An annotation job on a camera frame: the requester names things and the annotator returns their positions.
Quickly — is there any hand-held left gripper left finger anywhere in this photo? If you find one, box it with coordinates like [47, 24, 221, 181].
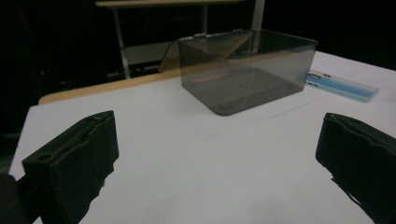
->
[21, 110, 120, 224]

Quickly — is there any metal frame table with shelf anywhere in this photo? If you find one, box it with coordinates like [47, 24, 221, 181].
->
[94, 0, 247, 80]

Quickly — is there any grey metal post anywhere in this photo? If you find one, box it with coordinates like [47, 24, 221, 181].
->
[251, 0, 266, 53]

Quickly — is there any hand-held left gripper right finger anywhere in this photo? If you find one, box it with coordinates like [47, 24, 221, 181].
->
[315, 112, 396, 224]

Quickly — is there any smoky transparent box with lid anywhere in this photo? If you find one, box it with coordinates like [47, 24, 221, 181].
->
[158, 28, 318, 117]

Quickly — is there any clear blue phone case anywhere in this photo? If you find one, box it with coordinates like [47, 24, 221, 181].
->
[305, 70, 380, 104]

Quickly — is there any white table mat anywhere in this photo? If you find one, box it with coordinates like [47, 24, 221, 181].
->
[8, 50, 396, 224]

